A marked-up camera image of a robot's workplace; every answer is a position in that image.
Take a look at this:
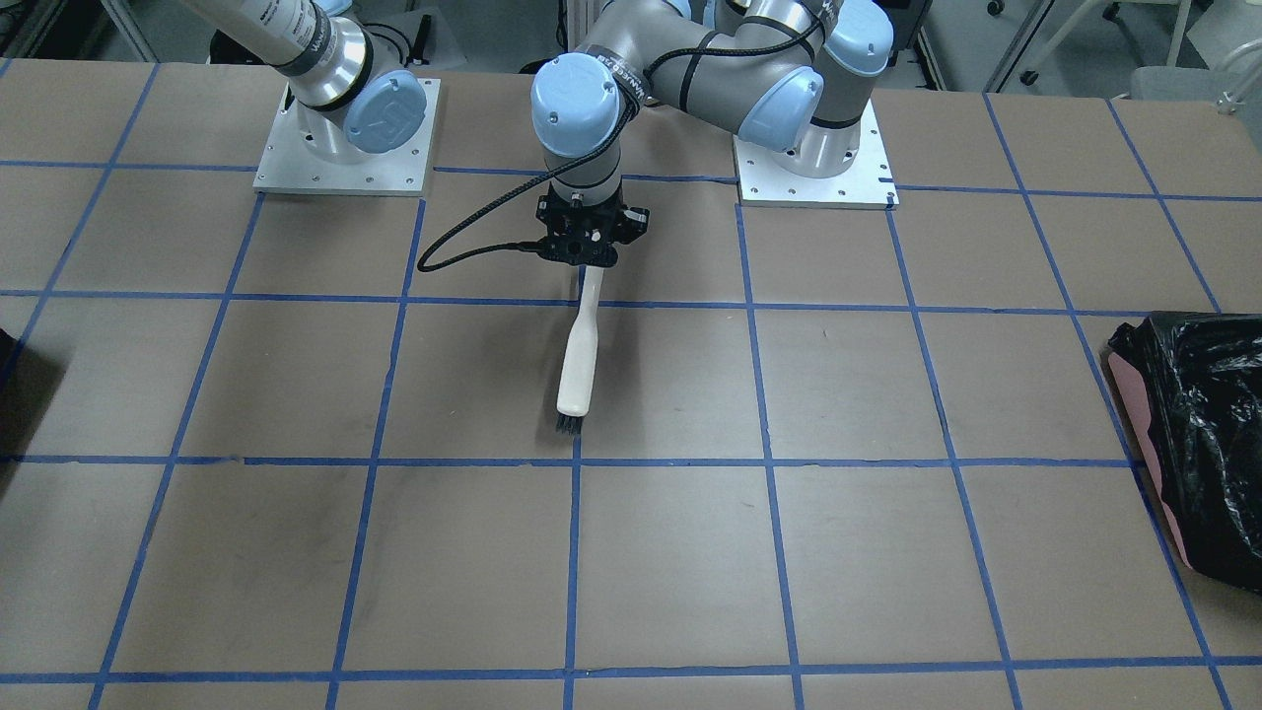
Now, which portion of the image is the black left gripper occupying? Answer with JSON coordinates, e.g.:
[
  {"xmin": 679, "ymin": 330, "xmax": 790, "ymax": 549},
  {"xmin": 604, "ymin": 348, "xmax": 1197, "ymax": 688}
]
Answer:
[{"xmin": 533, "ymin": 189, "xmax": 651, "ymax": 269}]

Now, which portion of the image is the beige hand brush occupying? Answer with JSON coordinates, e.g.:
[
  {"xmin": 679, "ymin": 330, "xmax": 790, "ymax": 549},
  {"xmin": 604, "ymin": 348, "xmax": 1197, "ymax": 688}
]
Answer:
[{"xmin": 557, "ymin": 266, "xmax": 604, "ymax": 438}]

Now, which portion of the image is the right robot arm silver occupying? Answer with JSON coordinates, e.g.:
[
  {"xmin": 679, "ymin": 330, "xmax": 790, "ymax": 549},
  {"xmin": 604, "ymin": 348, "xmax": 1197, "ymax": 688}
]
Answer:
[{"xmin": 188, "ymin": 1, "xmax": 428, "ymax": 154}]

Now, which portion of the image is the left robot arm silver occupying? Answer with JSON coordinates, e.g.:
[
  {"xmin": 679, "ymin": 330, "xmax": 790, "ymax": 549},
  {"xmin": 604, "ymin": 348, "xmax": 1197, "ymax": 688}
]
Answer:
[{"xmin": 520, "ymin": 1, "xmax": 895, "ymax": 269}]

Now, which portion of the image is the bin with black bag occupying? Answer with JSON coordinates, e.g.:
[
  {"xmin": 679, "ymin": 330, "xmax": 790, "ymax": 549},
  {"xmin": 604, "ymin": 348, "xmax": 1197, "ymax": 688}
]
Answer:
[{"xmin": 1107, "ymin": 311, "xmax": 1261, "ymax": 591}]

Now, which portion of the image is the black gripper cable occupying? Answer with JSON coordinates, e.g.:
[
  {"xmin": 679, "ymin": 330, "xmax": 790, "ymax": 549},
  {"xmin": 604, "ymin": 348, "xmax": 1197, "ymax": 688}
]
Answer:
[{"xmin": 416, "ymin": 20, "xmax": 824, "ymax": 274}]

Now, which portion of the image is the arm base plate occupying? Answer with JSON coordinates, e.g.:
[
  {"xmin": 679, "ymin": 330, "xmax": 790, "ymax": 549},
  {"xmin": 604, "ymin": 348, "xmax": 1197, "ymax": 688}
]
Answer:
[
  {"xmin": 252, "ymin": 77, "xmax": 442, "ymax": 197},
  {"xmin": 732, "ymin": 101, "xmax": 900, "ymax": 211}
]

